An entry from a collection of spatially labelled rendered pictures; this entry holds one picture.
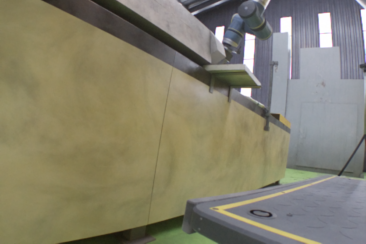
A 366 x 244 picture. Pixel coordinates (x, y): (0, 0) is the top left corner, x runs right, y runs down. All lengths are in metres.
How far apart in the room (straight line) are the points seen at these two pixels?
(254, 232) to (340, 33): 11.24
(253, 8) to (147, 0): 0.56
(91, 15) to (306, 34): 11.14
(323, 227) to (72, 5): 0.69
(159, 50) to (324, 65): 7.61
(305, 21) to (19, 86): 11.77
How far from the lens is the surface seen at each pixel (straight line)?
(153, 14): 0.82
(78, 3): 0.65
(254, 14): 1.16
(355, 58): 10.86
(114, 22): 0.69
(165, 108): 0.81
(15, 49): 0.57
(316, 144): 6.37
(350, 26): 11.60
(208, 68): 1.05
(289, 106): 6.65
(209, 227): 0.27
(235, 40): 1.36
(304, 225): 0.30
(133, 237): 0.92
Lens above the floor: 0.44
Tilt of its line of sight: 8 degrees up
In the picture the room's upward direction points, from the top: 9 degrees clockwise
